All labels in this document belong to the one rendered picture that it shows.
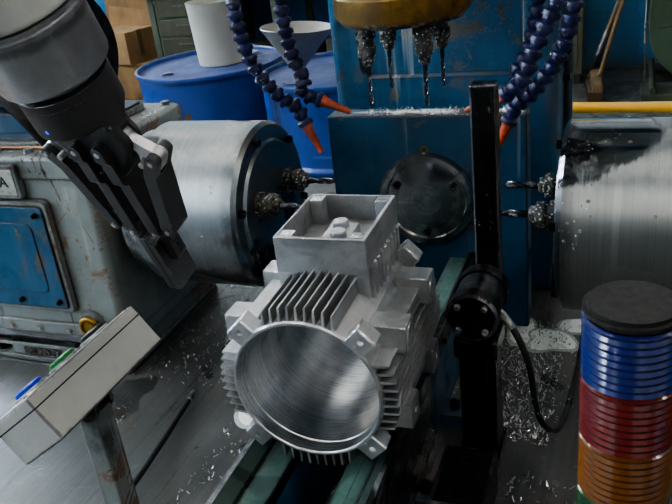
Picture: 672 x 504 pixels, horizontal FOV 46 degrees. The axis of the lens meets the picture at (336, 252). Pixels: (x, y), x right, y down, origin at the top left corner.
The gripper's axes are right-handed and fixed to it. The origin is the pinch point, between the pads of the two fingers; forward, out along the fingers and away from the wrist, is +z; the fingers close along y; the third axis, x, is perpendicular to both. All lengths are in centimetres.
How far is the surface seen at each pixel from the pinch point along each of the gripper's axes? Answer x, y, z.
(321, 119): -137, 80, 101
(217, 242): -20.4, 17.3, 23.7
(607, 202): -31.8, -32.8, 19.6
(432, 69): -62, 0, 24
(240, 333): 1.0, -4.6, 9.8
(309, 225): -16.2, -3.4, 12.3
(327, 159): -132, 80, 114
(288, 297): -3.1, -8.7, 8.2
